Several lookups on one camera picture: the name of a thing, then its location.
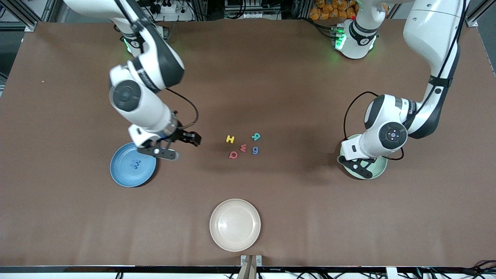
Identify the blue plate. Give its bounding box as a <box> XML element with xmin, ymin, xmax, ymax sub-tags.
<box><xmin>110</xmin><ymin>143</ymin><xmax>157</xmax><ymax>188</ymax></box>

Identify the metal table bracket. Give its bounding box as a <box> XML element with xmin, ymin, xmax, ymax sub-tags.
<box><xmin>237</xmin><ymin>255</ymin><xmax>263</xmax><ymax>279</ymax></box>

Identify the beige plate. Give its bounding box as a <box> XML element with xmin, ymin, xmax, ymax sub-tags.
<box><xmin>210</xmin><ymin>199</ymin><xmax>261</xmax><ymax>252</ymax></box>

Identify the aluminium frame post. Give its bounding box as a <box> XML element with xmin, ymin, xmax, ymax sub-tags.
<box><xmin>467</xmin><ymin>0</ymin><xmax>496</xmax><ymax>28</ymax></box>
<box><xmin>23</xmin><ymin>0</ymin><xmax>59</xmax><ymax>32</ymax></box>

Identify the green plate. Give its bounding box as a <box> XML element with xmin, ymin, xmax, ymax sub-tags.
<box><xmin>340</xmin><ymin>134</ymin><xmax>388</xmax><ymax>180</ymax></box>

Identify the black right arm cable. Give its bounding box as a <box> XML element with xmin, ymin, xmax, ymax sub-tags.
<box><xmin>115</xmin><ymin>0</ymin><xmax>200</xmax><ymax>129</ymax></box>

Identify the red and black cable bundle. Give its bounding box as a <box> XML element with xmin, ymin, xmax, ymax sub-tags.
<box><xmin>459</xmin><ymin>259</ymin><xmax>496</xmax><ymax>279</ymax></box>

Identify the orange packets pile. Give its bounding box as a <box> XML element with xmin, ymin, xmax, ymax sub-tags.
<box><xmin>309</xmin><ymin>0</ymin><xmax>359</xmax><ymax>21</ymax></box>

